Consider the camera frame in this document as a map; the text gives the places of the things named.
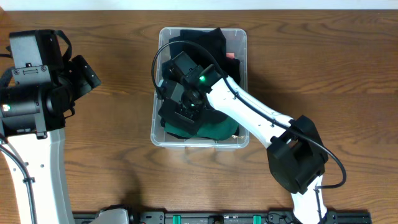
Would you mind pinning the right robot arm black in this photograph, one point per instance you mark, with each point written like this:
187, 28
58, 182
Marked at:
295, 152

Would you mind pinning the black cloth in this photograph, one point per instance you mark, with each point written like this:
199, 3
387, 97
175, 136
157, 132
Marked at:
198, 60

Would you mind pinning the pink garment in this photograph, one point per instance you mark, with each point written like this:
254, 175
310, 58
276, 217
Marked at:
230, 55

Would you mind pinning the clear plastic storage bin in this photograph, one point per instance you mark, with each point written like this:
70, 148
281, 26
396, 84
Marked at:
236, 42

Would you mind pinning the black mounting rail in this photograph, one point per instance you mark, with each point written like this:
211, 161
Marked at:
273, 217

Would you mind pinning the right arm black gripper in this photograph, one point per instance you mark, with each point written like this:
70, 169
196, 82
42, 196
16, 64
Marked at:
191, 114

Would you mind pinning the green garment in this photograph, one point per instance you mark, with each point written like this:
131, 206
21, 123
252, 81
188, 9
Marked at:
217, 130

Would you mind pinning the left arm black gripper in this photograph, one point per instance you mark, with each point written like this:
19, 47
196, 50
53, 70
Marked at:
84, 72

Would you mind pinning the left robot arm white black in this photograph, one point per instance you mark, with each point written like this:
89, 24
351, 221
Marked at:
38, 94

